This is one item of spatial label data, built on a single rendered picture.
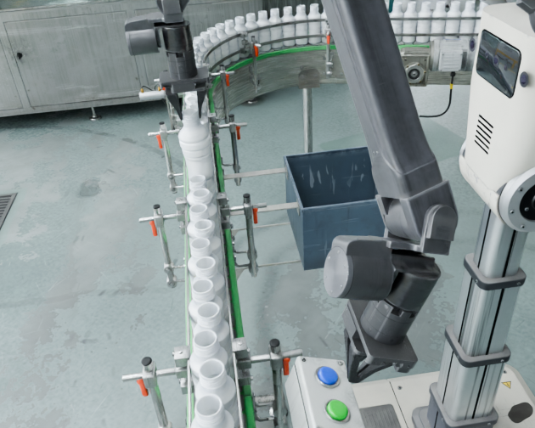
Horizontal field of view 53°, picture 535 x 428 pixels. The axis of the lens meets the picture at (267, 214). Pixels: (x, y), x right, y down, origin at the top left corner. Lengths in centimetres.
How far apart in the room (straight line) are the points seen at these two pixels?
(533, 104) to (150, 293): 208
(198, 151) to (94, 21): 314
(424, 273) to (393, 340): 10
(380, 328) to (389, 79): 29
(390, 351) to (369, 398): 122
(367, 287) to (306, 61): 205
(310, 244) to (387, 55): 100
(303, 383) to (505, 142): 56
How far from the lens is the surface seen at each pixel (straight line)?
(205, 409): 80
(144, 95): 199
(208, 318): 87
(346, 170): 180
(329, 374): 84
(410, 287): 63
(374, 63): 60
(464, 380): 153
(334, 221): 152
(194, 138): 120
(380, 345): 68
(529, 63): 100
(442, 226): 62
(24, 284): 302
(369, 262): 60
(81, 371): 248
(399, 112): 61
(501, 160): 109
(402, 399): 191
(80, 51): 437
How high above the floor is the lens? 178
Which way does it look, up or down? 35 degrees down
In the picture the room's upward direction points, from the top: 4 degrees counter-clockwise
